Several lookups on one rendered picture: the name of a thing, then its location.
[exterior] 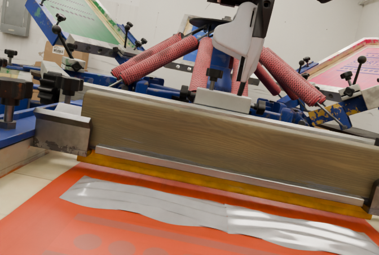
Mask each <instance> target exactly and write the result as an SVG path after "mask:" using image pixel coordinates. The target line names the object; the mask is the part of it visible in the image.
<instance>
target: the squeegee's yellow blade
mask: <svg viewBox="0 0 379 255"><path fill-rule="evenodd" d="M88 156H89V157H94V158H98V159H103V160H109V161H114V162H119V163H123V164H128V165H134V166H139V167H143V168H148V169H153V170H159V171H162V172H168V173H173V174H179V175H184V176H188V177H193V178H198V179H203V180H207V181H212V182H218V183H223V184H229V185H232V186H238V187H243V188H248V189H252V190H257V191H263V192H268V193H271V194H277V195H282V196H287V197H293V198H296V199H302V200H307V201H313V202H316V203H322V204H327V205H333V206H338V207H342V208H346V209H352V210H357V211H361V212H366V211H364V210H363V209H362V208H361V207H360V206H355V205H349V204H344V203H339V202H335V201H330V200H324V199H319V198H315V197H310V196H305V195H299V194H294V193H290V192H285V191H279V190H274V189H270V188H265V187H260V186H255V185H251V184H246V183H240V182H235V181H229V180H226V179H220V178H215V177H210V176H206V175H201V174H195V173H190V172H184V171H181V170H175V169H170V168H165V167H161V166H156V165H151V164H145V163H142V162H136V161H131V160H125V159H120V158H116V157H111V156H106V155H100V154H97V153H95V150H92V152H91V154H90V155H88Z"/></svg>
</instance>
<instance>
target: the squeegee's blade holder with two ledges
mask: <svg viewBox="0 0 379 255"><path fill-rule="evenodd" d="M95 153H97V154H100V155H106V156H111V157H116V158H120V159H125V160H131V161H136V162H142V163H145V164H151V165H156V166H161V167H165V168H170V169H175V170H181V171H184V172H190V173H195V174H201V175H206V176H210V177H215V178H220V179H226V180H229V181H235V182H240V183H246V184H251V185H255V186H260V187H265V188H270V189H274V190H279V191H285V192H290V193H294V194H299V195H305V196H310V197H315V198H319V199H324V200H330V201H335V202H339V203H344V204H349V205H355V206H363V203H364V199H363V198H362V197H360V196H359V195H353V194H348V193H344V192H339V191H333V190H328V189H324V188H319V187H314V186H308V185H305V184H299V183H294V182H288V181H283V180H280V179H275V178H269V177H264V176H260V175H255V174H249V173H244V172H238V171H235V170H229V169H224V168H219V167H215V166H210V165H204V164H199V163H195V162H190V161H184V160H179V159H174V158H170V157H165V156H159V155H154V154H150V153H145V152H139V151H134V150H129V149H125V148H120V147H115V146H109V145H106V144H100V143H99V144H97V145H96V147H95Z"/></svg>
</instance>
